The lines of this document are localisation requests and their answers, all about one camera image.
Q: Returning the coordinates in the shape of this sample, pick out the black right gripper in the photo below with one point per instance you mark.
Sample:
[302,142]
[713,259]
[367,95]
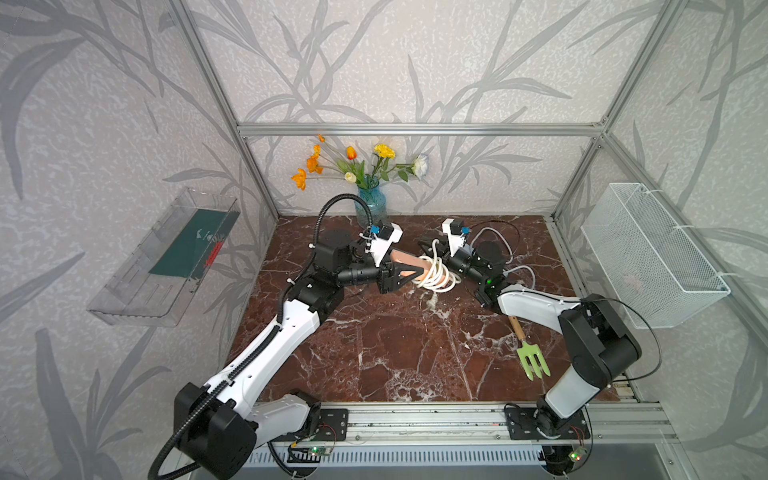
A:
[442,251]

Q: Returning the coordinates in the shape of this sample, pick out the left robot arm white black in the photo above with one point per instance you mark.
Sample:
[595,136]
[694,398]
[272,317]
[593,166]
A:
[219,424]

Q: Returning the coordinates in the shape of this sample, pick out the grey power strip with cord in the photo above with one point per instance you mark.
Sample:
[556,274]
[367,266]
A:
[511,254]

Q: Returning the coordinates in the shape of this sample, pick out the pink power strip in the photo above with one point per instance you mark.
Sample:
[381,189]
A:
[434,276]

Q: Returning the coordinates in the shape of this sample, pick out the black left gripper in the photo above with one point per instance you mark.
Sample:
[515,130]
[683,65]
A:
[386,281]

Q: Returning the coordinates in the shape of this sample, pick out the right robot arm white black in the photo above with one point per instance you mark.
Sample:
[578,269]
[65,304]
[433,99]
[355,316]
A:
[599,344]

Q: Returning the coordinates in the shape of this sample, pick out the aluminium front rail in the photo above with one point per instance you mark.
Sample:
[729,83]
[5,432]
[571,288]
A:
[484,423]

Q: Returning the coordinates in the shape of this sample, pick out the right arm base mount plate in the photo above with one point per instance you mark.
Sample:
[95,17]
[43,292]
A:
[528,423]

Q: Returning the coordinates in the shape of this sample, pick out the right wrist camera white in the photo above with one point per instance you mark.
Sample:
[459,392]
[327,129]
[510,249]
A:
[457,233]

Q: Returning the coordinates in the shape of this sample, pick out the clear plastic wall tray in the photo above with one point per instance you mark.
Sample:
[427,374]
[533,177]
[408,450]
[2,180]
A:
[156,284]

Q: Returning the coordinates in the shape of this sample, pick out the green garden hand fork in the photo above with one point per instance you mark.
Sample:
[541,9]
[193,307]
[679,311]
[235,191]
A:
[530,355]

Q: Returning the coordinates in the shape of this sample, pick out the white wire mesh basket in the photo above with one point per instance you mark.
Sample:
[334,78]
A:
[649,259]

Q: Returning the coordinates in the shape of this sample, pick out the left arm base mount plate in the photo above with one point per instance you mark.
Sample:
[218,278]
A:
[324,425]

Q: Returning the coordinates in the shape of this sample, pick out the blue glass vase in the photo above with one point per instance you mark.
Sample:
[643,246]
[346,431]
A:
[376,202]

